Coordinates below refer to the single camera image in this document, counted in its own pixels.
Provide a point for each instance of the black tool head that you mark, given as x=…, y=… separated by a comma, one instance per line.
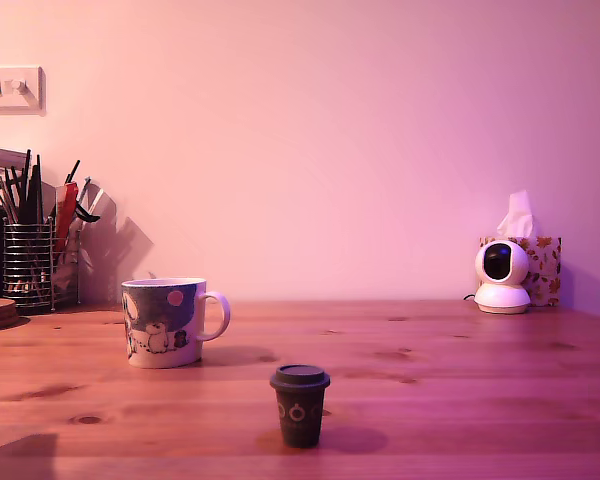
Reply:
x=87, y=216

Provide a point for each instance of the black flat spatula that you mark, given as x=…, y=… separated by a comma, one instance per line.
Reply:
x=29, y=202

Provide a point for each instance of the wooden chopsticks bundle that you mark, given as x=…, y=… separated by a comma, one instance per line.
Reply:
x=7, y=207

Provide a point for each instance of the cartoon print ceramic mug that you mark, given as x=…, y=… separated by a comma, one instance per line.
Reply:
x=160, y=325

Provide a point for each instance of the floral tissue box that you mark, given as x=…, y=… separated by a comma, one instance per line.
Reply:
x=547, y=270

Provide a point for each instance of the white wall switch plate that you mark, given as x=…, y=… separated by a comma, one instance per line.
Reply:
x=10, y=102

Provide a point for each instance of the small white round camera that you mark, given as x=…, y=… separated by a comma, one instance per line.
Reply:
x=502, y=295

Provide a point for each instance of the grey metal rail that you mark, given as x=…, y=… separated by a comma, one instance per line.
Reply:
x=0, y=157

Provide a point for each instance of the dark cup-shaped coffee capsule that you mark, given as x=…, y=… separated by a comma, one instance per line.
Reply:
x=300, y=405

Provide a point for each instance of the thin black chopstick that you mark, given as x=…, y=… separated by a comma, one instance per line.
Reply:
x=28, y=159
x=39, y=192

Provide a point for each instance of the pale knife blade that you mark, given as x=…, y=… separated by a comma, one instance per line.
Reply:
x=97, y=197

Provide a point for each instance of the white tissue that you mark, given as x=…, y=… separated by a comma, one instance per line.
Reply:
x=517, y=215

